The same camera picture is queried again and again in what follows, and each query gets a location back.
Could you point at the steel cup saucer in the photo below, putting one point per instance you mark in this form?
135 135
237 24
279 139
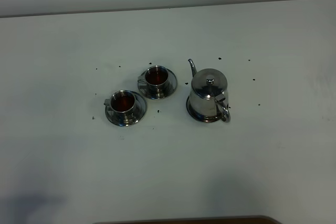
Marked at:
130 118
160 94

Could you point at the stainless steel teacup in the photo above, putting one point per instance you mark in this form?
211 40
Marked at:
155 78
122 101

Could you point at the stainless steel teapot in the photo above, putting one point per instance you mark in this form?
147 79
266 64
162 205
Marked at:
209 92

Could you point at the near stainless steel teacup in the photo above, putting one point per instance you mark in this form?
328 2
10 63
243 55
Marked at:
122 101

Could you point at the near steel cup saucer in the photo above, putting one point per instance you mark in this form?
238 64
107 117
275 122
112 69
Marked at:
130 118

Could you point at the far stainless steel teacup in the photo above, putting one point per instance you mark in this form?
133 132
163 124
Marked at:
155 78

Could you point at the far steel cup saucer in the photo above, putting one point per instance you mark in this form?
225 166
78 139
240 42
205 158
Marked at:
160 94

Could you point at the steel teapot saucer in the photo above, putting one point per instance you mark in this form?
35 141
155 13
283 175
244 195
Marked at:
202 118

